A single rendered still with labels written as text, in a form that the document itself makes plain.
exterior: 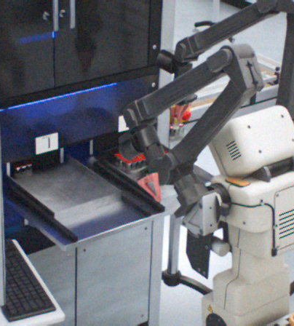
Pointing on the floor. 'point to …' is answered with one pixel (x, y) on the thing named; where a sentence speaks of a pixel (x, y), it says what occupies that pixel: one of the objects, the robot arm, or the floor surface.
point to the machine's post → (167, 20)
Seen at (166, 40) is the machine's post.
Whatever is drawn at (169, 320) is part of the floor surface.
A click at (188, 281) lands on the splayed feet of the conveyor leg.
